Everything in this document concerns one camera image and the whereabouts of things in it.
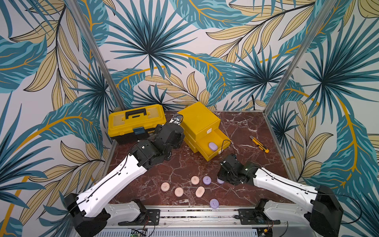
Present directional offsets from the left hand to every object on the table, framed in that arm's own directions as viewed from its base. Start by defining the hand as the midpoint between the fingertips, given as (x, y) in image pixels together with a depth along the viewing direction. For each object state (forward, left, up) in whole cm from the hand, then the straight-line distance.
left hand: (169, 132), depth 68 cm
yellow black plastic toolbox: (+16, +24, -15) cm, 32 cm away
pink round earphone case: (-12, -13, -29) cm, 34 cm away
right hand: (-10, -26, -25) cm, 37 cm away
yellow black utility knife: (+13, -57, -30) cm, 66 cm away
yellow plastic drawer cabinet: (+7, -16, -12) cm, 21 cm away
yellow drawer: (+14, -28, -23) cm, 39 cm away
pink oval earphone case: (-18, -16, -29) cm, 38 cm away
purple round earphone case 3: (-24, -23, -29) cm, 44 cm away
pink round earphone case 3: (-18, -4, -30) cm, 35 cm away
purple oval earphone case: (-14, -26, -24) cm, 38 cm away
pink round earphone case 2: (-16, +3, -30) cm, 34 cm away
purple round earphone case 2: (-12, -20, -29) cm, 37 cm away
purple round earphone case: (+6, -23, -21) cm, 32 cm away
